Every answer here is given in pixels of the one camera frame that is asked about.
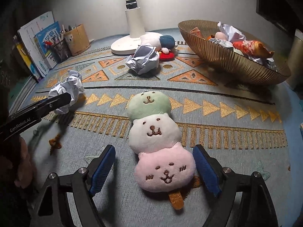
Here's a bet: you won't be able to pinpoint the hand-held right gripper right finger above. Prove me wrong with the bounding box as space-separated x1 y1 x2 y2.
192 145 277 227

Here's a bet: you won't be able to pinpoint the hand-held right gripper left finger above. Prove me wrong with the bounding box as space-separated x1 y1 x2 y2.
33 145 116 227

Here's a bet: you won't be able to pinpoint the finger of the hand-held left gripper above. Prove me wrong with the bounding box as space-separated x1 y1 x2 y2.
35 92 72 120

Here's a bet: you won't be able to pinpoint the three-tier bear plush stick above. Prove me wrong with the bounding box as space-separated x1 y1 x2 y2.
127 91 197 210

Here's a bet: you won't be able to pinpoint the large white paper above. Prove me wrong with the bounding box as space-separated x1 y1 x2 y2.
125 44 160 75

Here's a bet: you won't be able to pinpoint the golden ribbed bowl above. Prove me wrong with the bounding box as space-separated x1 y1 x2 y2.
177 20 291 86

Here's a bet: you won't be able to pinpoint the orange snack packet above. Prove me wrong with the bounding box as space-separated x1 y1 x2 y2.
233 40 275 58

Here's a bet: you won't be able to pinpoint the person's left hand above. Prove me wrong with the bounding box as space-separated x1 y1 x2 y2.
13 136 35 188

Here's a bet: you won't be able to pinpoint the patterned woven mat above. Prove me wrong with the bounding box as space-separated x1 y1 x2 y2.
14 27 295 227

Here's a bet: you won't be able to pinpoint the black mesh pen holder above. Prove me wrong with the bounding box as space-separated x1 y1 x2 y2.
51 38 72 62

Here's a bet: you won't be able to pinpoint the yellow and purple books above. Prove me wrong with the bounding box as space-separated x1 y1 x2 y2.
13 33 46 83

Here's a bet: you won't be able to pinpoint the blue book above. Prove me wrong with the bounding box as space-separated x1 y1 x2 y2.
34 21 61 69

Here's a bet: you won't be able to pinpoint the bundle of pens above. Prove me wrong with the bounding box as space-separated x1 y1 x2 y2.
43 24 71 48

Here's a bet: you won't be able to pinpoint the cardboard box pen holder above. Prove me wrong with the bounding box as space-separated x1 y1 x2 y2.
63 24 92 57

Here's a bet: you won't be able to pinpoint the white booklet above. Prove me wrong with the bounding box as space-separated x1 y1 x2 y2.
18 11 55 76

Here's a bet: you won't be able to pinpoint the white desk lamp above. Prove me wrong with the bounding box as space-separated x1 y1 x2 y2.
111 0 164 55

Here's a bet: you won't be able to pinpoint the white blue red plush toy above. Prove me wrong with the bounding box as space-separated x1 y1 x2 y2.
140 34 178 62

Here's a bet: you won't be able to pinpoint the pastel round plush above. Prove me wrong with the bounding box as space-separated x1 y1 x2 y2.
214 31 228 41

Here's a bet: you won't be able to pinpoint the pale cylindrical container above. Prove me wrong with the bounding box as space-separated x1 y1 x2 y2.
285 28 303 91

